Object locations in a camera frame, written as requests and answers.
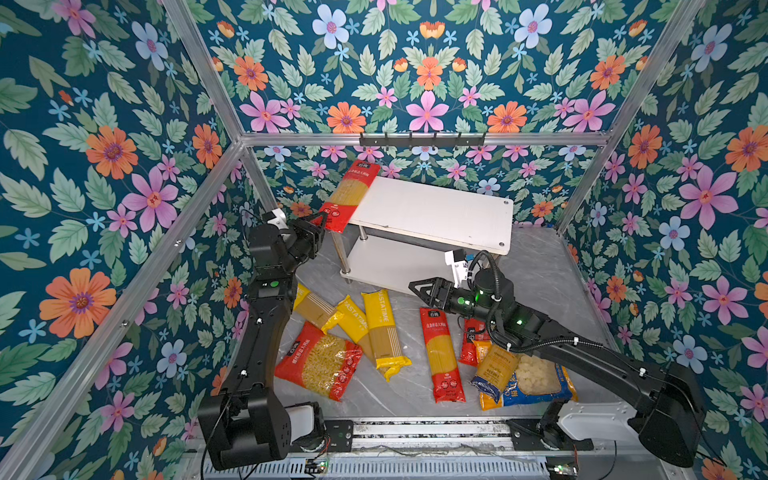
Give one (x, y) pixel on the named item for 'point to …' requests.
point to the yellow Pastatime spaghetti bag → (384, 336)
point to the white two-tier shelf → (402, 230)
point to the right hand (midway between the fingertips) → (414, 286)
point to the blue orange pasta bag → (535, 380)
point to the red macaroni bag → (318, 362)
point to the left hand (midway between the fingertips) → (329, 205)
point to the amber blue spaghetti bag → (498, 367)
